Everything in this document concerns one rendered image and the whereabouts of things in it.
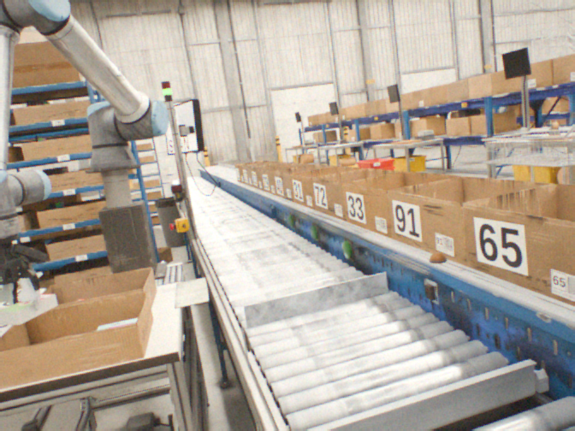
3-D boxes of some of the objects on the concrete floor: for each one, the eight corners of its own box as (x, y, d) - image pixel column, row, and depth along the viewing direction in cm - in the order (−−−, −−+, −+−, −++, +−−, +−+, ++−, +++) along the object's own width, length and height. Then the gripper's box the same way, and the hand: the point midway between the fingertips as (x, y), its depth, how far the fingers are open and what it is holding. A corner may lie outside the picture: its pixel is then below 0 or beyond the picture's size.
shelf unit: (-21, 401, 271) (-121, 57, 237) (6, 364, 318) (-75, 73, 284) (150, 358, 295) (81, 39, 261) (151, 330, 342) (93, 56, 308)
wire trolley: (486, 233, 463) (479, 130, 445) (534, 223, 475) (528, 122, 457) (576, 257, 360) (572, 125, 342) (633, 244, 372) (631, 115, 354)
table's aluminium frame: (90, 432, 224) (55, 292, 212) (210, 402, 235) (183, 268, 222) (15, 650, 127) (-57, 416, 114) (225, 581, 138) (180, 361, 125)
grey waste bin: (202, 243, 620) (193, 196, 608) (163, 250, 605) (154, 203, 594) (197, 236, 667) (189, 193, 656) (162, 244, 653) (153, 199, 642)
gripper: (-35, 244, 118) (-15, 321, 121) (6, 240, 113) (26, 320, 117) (-6, 235, 126) (14, 308, 129) (33, 232, 121) (52, 307, 125)
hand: (27, 305), depth 126 cm, fingers closed on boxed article, 7 cm apart
